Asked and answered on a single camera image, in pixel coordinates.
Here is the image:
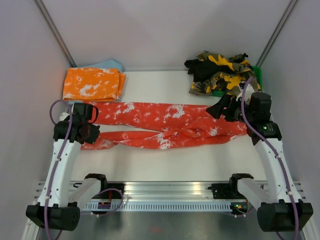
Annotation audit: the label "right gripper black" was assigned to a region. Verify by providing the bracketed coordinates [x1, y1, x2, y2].
[206, 93, 255, 125]

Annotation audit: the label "camouflage yellow green trousers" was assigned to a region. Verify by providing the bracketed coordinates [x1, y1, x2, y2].
[184, 51, 262, 97]

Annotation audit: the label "red white tie-dye trousers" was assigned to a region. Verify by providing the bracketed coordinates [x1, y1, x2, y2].
[81, 102, 247, 150]

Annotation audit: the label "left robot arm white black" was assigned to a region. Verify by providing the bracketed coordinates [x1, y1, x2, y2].
[25, 102, 109, 231]

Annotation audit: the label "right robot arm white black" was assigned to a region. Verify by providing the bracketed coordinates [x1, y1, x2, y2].
[206, 92, 314, 233]

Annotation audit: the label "black trousers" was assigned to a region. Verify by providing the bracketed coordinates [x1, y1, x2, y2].
[184, 59, 235, 83]

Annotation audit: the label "folded orange tie-dye trousers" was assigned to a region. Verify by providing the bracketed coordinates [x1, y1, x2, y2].
[62, 67, 127, 103]

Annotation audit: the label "folded light blue trousers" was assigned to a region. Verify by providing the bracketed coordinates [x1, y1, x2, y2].
[67, 58, 124, 106]

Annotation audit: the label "green plastic bin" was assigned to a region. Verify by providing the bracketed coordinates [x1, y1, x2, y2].
[211, 66, 263, 97]

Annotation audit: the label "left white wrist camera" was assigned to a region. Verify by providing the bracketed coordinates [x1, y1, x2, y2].
[58, 112, 70, 123]

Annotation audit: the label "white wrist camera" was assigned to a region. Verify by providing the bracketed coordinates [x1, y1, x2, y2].
[58, 112, 70, 123]
[235, 87, 253, 102]

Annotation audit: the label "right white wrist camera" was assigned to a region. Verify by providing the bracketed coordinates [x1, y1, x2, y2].
[235, 87, 253, 102]

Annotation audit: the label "aluminium front rail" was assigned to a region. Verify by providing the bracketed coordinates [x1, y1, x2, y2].
[32, 181, 307, 202]

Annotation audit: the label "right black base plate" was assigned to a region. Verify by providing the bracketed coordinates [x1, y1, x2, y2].
[207, 183, 236, 200]

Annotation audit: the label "white slotted cable duct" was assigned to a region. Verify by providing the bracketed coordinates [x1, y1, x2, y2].
[42, 201, 258, 213]

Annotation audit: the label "right corner aluminium post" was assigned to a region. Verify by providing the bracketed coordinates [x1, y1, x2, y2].
[256, 0, 299, 67]

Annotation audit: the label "corner aluminium post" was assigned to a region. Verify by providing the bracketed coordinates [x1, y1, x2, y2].
[33, 0, 77, 68]
[256, 0, 299, 67]

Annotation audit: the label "left corner aluminium post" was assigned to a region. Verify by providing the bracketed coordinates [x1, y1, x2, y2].
[33, 0, 77, 68]

